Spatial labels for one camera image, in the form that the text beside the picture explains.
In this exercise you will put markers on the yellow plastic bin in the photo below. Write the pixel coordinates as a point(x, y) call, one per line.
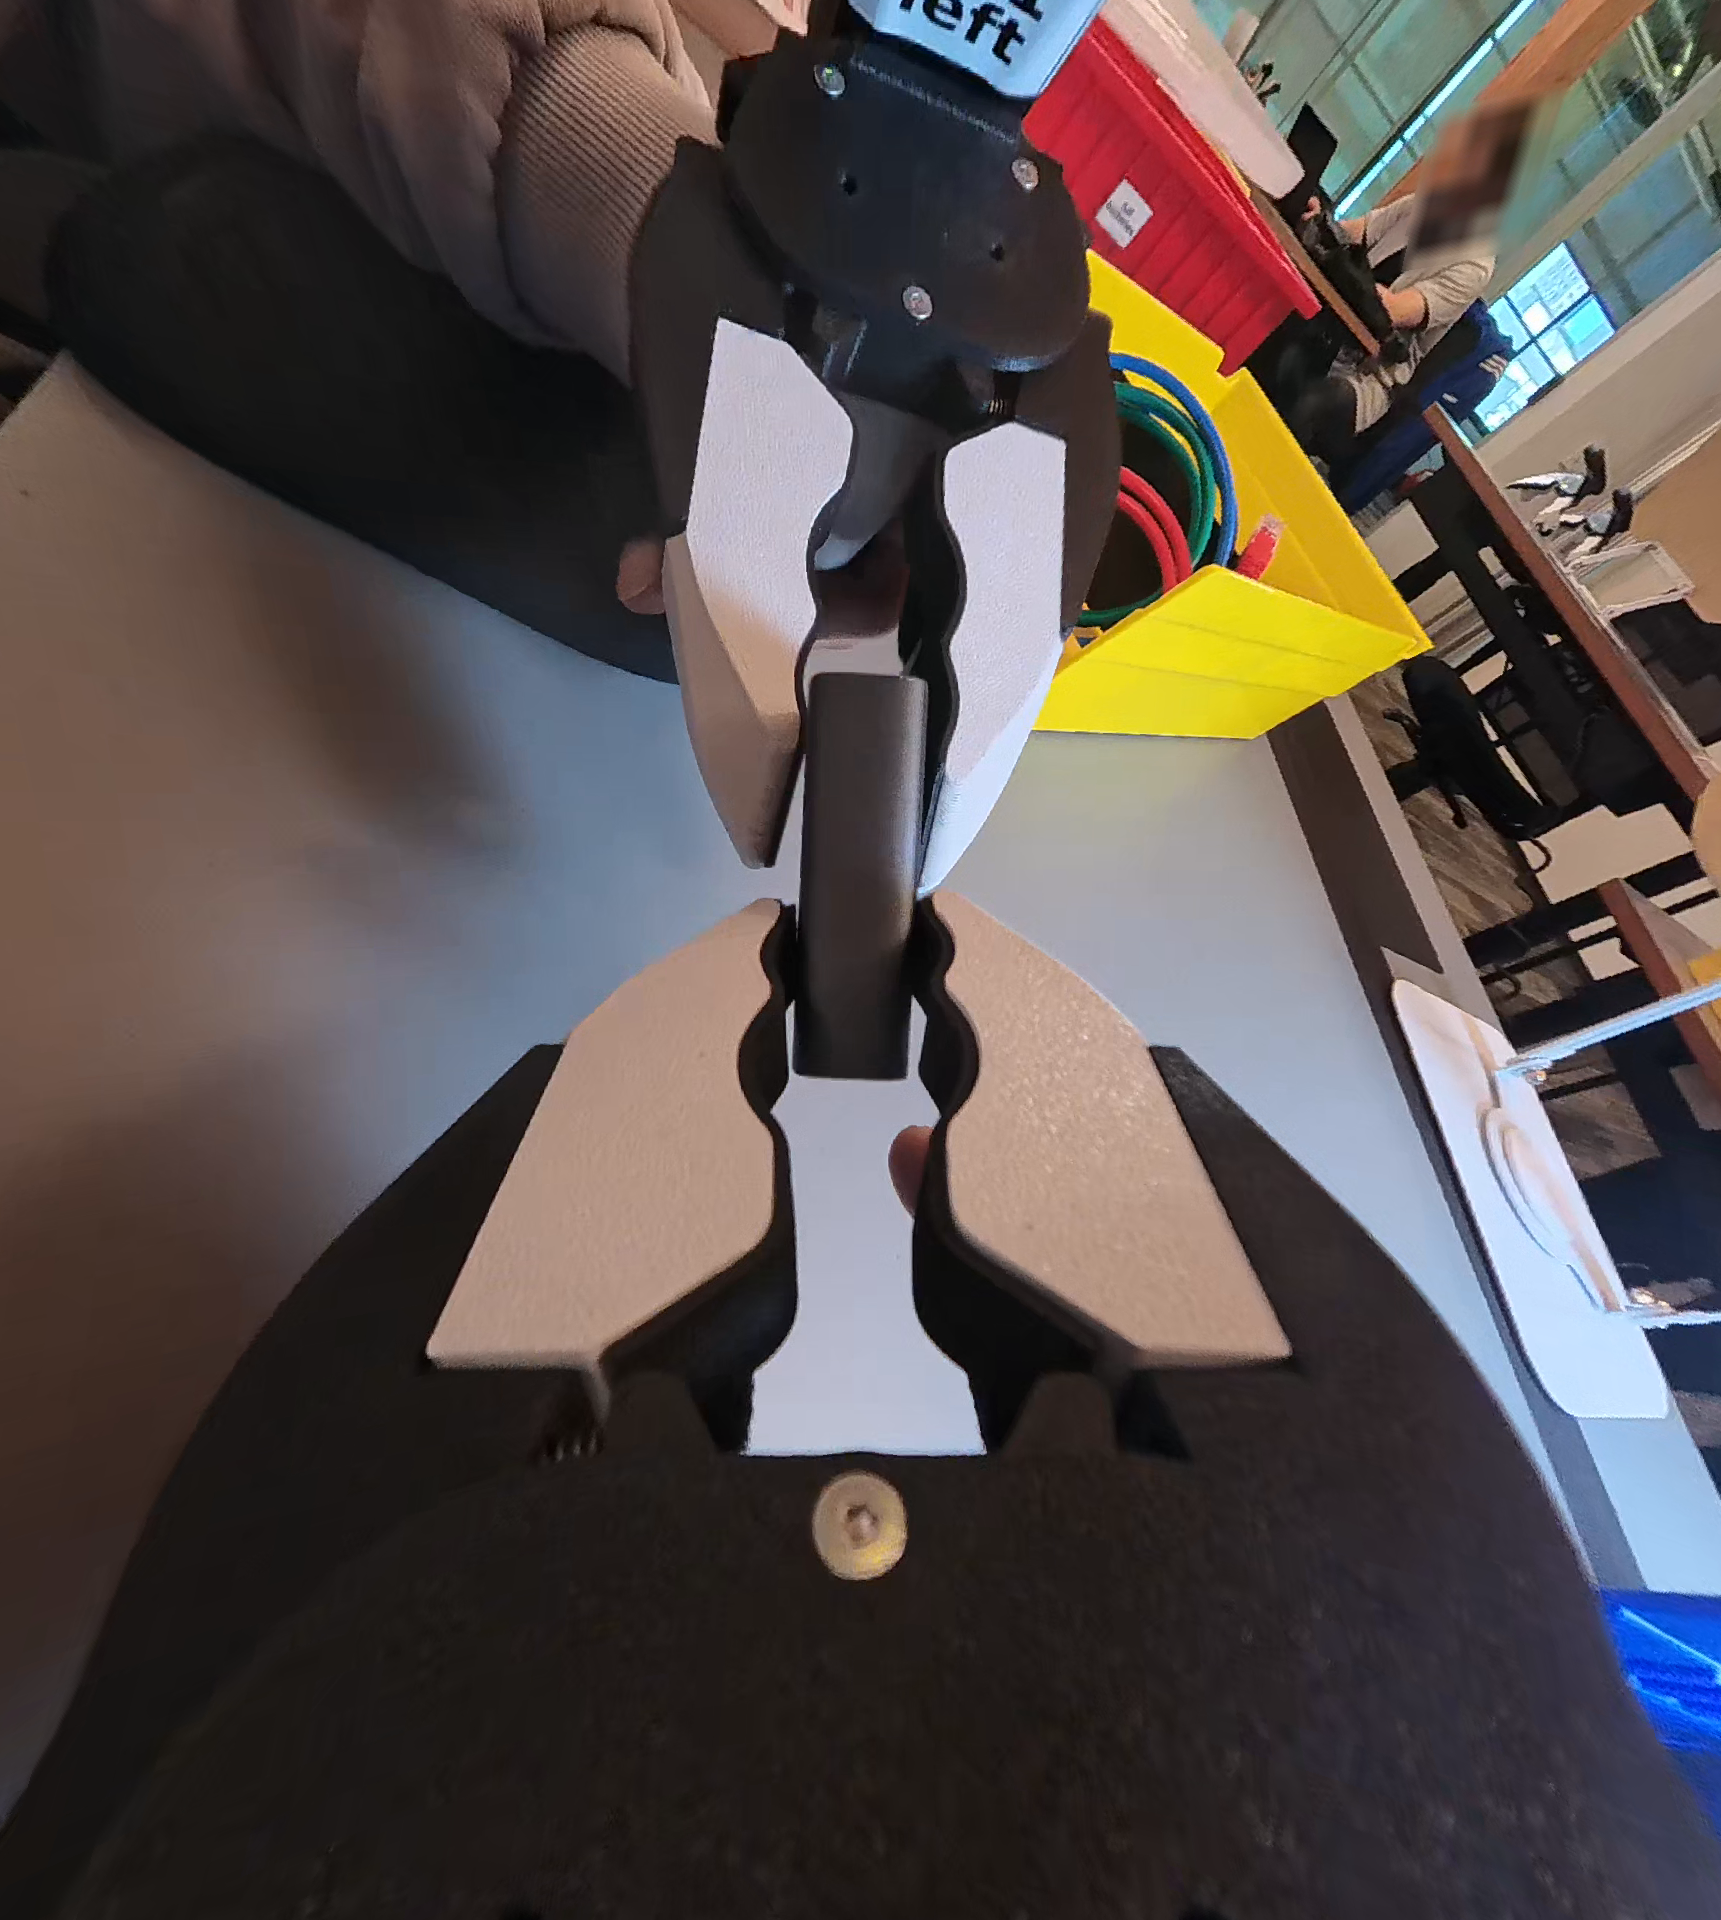
point(1249, 661)

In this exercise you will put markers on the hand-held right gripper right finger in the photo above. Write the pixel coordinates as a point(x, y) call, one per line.
point(1085, 1185)

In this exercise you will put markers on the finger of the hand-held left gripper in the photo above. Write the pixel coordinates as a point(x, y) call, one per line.
point(755, 480)
point(1011, 570)

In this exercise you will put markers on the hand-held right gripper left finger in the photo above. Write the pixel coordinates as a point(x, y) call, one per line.
point(621, 1170)

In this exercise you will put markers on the brown wooden table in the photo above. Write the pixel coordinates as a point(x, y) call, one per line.
point(1663, 961)
point(1549, 584)

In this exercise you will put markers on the white box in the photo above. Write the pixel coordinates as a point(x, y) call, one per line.
point(1206, 90)

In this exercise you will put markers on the black tool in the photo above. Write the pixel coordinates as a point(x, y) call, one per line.
point(1595, 480)

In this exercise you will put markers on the person's left hand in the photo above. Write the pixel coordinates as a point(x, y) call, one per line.
point(642, 578)

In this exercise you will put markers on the black office chair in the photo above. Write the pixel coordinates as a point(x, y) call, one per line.
point(1459, 734)

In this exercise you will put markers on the clear plastic box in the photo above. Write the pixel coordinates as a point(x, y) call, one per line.
point(1640, 578)

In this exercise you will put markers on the person's right hand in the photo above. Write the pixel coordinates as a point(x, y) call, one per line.
point(912, 1170)

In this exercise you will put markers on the red plastic bin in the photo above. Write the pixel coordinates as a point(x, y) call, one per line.
point(1175, 225)

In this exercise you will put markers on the person's left forearm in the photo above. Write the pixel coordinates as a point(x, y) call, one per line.
point(575, 180)

